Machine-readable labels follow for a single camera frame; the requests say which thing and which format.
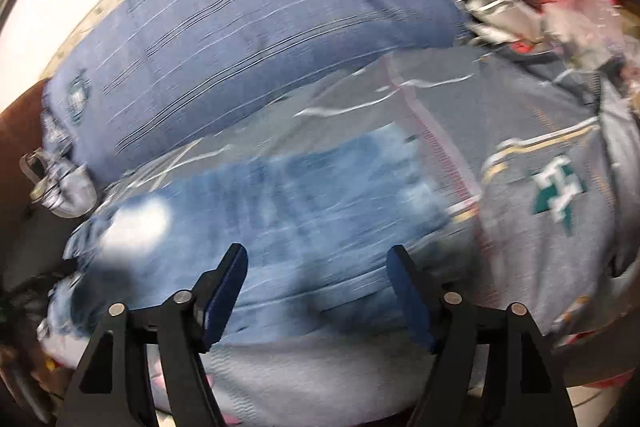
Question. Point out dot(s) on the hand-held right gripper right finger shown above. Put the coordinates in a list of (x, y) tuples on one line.
[(407, 292)]

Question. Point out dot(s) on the grey star print bed sheet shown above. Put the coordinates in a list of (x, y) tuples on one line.
[(525, 132)]

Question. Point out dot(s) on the clear plastic bag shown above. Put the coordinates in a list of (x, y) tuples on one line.
[(585, 22)]

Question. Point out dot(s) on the white crumpled cloth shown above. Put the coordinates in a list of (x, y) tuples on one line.
[(500, 12)]

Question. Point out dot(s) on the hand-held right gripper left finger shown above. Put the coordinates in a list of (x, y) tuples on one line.
[(231, 287)]

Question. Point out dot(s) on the blue denim pants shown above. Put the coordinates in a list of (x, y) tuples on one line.
[(300, 207)]

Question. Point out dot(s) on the blue plaid pillow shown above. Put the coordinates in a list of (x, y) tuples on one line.
[(275, 17)]

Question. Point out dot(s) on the brown headboard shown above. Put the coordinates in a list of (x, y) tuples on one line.
[(20, 147)]

